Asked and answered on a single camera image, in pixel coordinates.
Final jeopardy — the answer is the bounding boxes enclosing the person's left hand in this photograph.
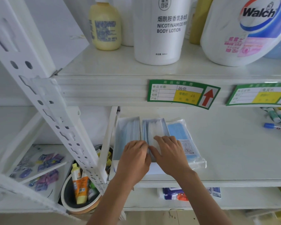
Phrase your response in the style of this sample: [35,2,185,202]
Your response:
[115,140,152,186]

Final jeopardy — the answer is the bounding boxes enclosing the person's right hand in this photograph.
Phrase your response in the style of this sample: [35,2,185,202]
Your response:
[149,135,192,178]

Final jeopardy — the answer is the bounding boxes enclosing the white mask box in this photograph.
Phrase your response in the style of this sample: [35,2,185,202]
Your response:
[109,116,142,181]
[141,117,171,175]

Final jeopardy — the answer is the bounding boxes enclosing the clear bag of blue masks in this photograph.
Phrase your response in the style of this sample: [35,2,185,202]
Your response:
[165,118,207,170]

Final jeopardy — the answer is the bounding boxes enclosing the stack of blue masks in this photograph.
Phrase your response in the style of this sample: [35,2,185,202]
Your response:
[115,118,141,160]

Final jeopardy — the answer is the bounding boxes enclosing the white metal shelf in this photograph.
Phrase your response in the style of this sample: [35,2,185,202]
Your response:
[0,100,101,213]
[0,0,281,221]

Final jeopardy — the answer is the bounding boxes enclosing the person's left forearm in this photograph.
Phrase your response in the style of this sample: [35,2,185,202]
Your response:
[86,174,137,225]

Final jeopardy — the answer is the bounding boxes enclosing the person's right forearm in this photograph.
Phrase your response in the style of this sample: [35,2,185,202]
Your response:
[174,168,234,225]

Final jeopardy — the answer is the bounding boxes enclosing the green shelf label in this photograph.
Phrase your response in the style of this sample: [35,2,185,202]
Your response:
[226,82,281,108]
[147,79,221,110]

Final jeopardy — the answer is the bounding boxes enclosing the purple wet wipes pack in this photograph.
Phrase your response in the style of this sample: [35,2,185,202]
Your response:
[157,187,185,201]

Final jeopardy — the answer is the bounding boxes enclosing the green white tube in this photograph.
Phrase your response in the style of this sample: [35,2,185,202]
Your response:
[88,182,99,201]

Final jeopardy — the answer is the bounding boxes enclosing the blue white packets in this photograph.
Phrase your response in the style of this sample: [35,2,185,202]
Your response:
[210,187,222,199]

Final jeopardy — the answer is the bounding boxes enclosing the yellow capped orange tube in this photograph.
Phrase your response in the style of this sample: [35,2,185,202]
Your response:
[71,163,82,197]

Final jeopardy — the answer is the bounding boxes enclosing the white rimmed dark bucket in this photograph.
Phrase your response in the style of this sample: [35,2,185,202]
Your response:
[61,171,102,213]

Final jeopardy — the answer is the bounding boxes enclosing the pile of purple sachets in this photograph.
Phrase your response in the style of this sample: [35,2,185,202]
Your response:
[9,153,65,178]
[28,170,59,191]

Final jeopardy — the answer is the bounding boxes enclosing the pile of small teal tubes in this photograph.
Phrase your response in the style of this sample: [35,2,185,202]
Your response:
[260,106,281,132]

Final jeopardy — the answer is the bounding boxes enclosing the white body lotion bottle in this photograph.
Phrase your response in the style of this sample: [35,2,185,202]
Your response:
[133,0,192,66]

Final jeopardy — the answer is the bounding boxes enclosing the large white detergent bottle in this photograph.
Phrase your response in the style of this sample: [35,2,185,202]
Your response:
[200,0,281,67]

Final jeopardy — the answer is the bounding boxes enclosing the pale yellow lotion bottle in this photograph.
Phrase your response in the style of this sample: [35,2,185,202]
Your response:
[88,0,122,51]

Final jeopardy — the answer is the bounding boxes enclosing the olive yellow bottle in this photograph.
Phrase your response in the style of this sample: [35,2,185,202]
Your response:
[189,0,215,45]

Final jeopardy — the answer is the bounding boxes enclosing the white cardboard panel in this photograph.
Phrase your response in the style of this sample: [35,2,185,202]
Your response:
[23,0,89,71]

